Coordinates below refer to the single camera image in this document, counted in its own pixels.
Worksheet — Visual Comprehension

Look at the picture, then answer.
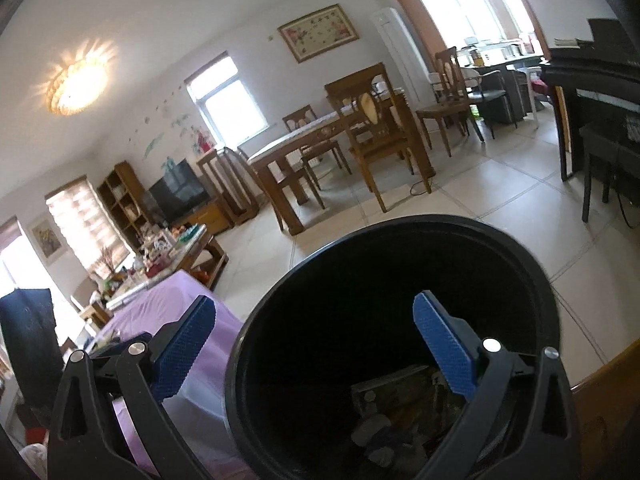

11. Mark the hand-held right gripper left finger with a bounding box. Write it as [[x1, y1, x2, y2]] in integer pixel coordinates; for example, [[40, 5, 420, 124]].
[[46, 294, 217, 480]]

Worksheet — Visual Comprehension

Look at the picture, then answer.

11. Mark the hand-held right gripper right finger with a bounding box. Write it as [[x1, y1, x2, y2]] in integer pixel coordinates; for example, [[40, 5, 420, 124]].
[[412, 290, 583, 480]]

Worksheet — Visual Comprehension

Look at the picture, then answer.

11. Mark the black trash bin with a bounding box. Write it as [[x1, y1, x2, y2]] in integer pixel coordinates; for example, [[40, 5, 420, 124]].
[[225, 215, 563, 480]]

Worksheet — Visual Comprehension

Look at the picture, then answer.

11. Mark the purple tablecloth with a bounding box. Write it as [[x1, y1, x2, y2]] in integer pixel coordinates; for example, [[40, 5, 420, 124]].
[[90, 269, 251, 480]]

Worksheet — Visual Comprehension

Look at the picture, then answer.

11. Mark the wooden coffee table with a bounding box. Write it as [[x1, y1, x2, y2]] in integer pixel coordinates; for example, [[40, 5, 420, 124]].
[[80, 224, 230, 326]]

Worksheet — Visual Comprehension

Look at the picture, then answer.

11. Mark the cluster of small bottles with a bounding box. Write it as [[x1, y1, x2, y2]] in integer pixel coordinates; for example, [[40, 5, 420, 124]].
[[92, 225, 208, 301]]

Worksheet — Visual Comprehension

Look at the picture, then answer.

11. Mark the wooden television cabinet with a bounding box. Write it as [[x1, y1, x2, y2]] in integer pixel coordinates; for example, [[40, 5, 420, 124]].
[[170, 199, 236, 238]]

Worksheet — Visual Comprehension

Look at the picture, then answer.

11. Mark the wooden bookshelf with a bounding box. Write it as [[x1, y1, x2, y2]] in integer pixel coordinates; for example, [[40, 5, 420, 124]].
[[96, 161, 156, 256]]

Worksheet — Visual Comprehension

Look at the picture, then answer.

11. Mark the black television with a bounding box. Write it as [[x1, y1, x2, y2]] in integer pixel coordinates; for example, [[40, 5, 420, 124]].
[[147, 158, 211, 223]]

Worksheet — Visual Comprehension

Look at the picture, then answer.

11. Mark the dark cloth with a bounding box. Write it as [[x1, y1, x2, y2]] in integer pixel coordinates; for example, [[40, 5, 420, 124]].
[[0, 287, 63, 411]]

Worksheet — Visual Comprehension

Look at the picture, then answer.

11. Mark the pink striped window blind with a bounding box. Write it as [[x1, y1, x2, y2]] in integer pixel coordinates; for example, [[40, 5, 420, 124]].
[[46, 176, 131, 273]]

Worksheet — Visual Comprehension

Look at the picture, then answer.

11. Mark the tall wooden stand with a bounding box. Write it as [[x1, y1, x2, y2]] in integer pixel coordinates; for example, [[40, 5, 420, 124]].
[[196, 147, 260, 228]]

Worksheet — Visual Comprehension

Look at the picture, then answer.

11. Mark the brown wooden furniture edge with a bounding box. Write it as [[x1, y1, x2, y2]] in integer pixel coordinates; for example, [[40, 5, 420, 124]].
[[570, 342, 640, 480]]

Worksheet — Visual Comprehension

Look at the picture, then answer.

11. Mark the bright balcony door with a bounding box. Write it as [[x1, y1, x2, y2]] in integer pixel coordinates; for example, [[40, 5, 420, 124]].
[[0, 217, 51, 311]]

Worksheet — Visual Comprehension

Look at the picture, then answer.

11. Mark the wooden dining chair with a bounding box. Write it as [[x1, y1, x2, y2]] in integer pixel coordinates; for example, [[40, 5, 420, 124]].
[[325, 63, 433, 213], [282, 105, 351, 191], [416, 46, 485, 156], [237, 147, 326, 211]]

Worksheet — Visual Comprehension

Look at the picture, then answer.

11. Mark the wooden dining table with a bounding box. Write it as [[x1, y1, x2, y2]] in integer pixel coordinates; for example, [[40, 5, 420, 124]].
[[247, 112, 366, 236]]

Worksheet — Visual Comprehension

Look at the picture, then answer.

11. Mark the bright window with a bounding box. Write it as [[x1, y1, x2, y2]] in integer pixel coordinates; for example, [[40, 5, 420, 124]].
[[185, 51, 268, 148]]

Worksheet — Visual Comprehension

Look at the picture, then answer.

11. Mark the dark armchair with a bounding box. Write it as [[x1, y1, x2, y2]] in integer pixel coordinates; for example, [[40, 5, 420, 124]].
[[467, 67, 521, 128]]

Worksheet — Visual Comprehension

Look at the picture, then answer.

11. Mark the black piano bench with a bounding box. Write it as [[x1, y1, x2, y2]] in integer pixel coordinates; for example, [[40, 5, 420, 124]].
[[580, 122, 640, 223]]

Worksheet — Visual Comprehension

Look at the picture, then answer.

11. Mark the glowing round ceiling lamp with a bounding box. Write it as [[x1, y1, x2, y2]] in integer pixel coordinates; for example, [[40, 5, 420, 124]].
[[46, 42, 113, 117]]

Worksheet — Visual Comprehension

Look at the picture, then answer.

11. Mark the white standing air conditioner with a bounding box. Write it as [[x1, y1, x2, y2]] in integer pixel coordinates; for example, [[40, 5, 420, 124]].
[[370, 6, 426, 106]]

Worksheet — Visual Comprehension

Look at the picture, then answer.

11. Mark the black piano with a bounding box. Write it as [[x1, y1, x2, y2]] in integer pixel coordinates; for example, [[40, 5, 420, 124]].
[[540, 17, 640, 183]]

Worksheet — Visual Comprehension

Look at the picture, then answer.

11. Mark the large balcony window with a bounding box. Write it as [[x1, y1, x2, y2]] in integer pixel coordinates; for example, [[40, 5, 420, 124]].
[[407, 0, 536, 56]]

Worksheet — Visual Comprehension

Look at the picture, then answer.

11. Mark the small framed wall picture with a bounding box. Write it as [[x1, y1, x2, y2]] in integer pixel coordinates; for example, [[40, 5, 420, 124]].
[[27, 215, 68, 263]]

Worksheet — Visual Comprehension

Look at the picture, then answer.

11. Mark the framed floral wall picture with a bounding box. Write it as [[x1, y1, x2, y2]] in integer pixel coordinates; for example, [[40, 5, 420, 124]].
[[277, 4, 360, 63]]

